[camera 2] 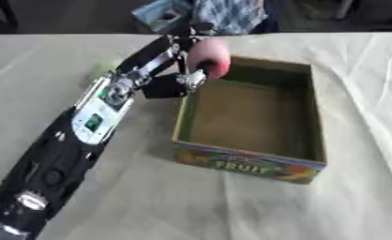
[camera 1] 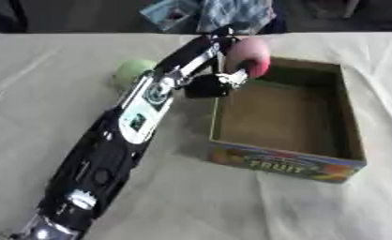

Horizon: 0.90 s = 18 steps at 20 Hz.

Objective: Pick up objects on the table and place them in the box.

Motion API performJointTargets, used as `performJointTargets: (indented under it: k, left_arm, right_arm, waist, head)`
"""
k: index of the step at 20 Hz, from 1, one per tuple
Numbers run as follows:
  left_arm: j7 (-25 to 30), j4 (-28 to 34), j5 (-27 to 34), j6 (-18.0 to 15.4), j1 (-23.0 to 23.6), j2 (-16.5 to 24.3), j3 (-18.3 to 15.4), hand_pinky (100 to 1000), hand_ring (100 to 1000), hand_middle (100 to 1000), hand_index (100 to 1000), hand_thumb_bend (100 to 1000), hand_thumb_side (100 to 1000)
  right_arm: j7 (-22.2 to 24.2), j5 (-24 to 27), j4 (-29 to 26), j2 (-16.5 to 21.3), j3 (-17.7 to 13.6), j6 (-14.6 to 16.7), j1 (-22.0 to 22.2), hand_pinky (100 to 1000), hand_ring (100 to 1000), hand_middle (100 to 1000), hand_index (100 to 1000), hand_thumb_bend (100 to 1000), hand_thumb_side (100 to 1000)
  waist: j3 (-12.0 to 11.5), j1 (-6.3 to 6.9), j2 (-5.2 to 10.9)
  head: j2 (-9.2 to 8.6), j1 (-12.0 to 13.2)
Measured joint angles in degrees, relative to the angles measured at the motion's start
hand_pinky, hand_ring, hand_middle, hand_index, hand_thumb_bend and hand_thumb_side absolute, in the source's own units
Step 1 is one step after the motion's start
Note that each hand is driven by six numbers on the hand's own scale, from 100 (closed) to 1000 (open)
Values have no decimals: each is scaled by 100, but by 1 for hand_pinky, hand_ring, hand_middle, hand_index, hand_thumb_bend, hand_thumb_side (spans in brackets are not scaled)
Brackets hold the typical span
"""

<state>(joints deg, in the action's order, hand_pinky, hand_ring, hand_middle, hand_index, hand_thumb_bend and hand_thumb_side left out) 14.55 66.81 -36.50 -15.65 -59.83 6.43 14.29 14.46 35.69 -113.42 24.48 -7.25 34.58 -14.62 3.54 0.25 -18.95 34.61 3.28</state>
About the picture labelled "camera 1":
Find green toy apple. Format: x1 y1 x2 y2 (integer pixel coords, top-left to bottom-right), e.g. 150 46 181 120
112 58 160 88

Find person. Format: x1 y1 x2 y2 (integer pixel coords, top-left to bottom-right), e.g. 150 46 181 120
196 0 290 35

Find cardboard box with printed front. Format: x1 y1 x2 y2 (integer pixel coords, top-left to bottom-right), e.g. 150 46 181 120
205 56 370 185

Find pink toy peach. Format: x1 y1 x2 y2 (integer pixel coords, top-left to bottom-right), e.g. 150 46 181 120
223 37 274 80

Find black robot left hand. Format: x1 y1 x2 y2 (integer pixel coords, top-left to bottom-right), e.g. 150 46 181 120
151 26 264 99

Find pale blue bag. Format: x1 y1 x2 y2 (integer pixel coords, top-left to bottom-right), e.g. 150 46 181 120
137 0 203 33

